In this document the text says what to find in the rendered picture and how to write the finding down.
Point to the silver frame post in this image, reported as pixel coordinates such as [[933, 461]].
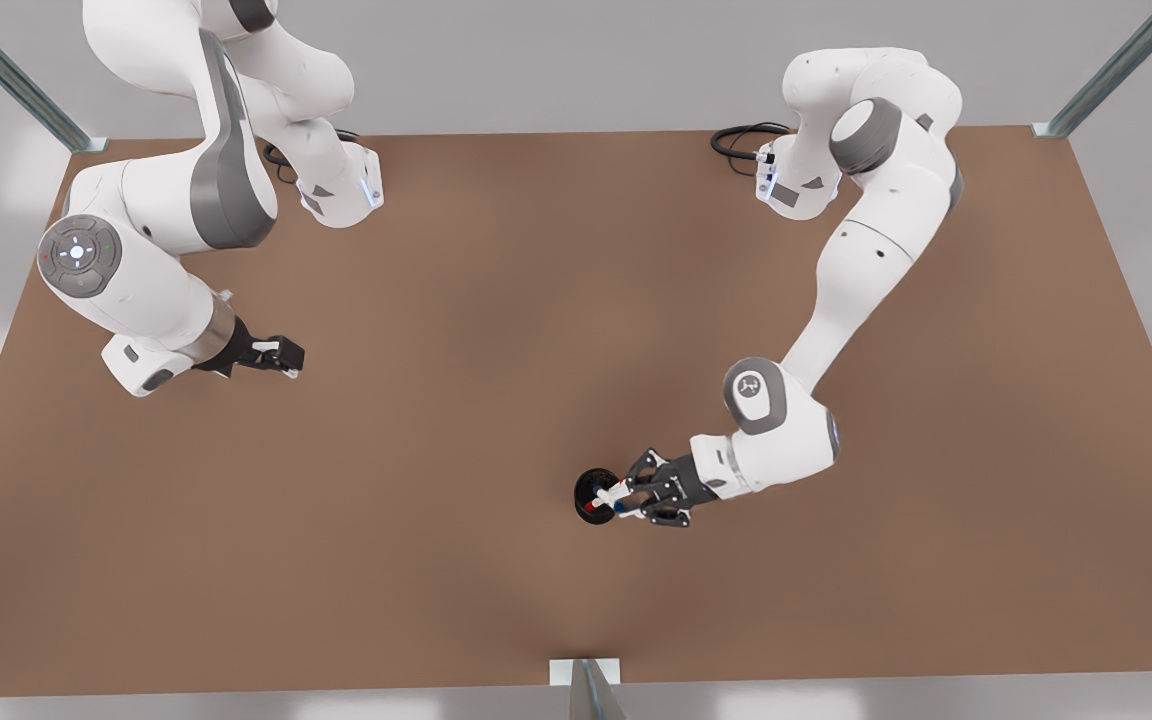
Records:
[[1116, 70], [588, 690], [16, 80]]

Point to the black round cup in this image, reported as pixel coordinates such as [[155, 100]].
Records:
[[588, 500]]

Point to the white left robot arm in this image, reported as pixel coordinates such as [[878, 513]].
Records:
[[866, 270]]

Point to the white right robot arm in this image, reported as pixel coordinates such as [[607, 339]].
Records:
[[151, 200]]

